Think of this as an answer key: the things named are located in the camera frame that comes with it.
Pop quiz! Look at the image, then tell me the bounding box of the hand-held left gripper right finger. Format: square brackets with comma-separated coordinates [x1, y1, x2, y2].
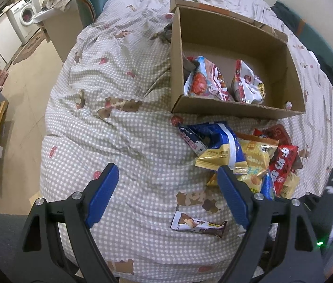
[217, 165, 325, 283]

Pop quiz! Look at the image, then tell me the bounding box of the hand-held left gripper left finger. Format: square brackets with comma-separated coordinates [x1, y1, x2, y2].
[22, 163, 120, 283]

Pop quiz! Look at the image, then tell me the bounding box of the bright red snack packet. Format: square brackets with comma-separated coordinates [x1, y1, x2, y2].
[270, 145, 300, 196]

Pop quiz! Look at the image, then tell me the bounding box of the brown cardboard box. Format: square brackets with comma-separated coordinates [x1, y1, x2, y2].
[169, 0, 306, 120]

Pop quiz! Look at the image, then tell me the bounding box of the slim blue snack packet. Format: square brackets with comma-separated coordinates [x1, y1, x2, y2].
[261, 169, 276, 199]

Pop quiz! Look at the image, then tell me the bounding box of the gold snack packet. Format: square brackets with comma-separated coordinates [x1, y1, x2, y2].
[195, 143, 248, 174]

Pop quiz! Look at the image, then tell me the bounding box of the brown chocolate bar packet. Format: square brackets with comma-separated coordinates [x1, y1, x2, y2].
[170, 211, 228, 239]

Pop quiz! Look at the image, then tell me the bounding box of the small yellow snack packet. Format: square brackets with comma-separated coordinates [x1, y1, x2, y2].
[280, 172, 301, 199]

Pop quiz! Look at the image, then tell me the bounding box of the dark red snack packet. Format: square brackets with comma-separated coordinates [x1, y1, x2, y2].
[253, 124, 291, 148]

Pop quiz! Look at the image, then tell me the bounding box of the brown door mat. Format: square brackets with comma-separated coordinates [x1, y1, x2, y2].
[12, 29, 47, 65]

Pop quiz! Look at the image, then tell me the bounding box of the white side table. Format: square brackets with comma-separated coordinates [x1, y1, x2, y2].
[34, 7, 81, 65]

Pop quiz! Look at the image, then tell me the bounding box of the teal pillow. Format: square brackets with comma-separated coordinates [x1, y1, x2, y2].
[271, 0, 333, 87]

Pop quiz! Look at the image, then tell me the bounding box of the dark grey cloth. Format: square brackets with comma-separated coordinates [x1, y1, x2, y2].
[152, 25, 173, 43]

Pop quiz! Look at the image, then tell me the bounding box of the white cabinet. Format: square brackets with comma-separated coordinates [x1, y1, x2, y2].
[0, 13, 22, 71]

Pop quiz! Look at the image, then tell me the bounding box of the white washing machine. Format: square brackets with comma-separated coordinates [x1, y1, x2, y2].
[7, 0, 42, 43]

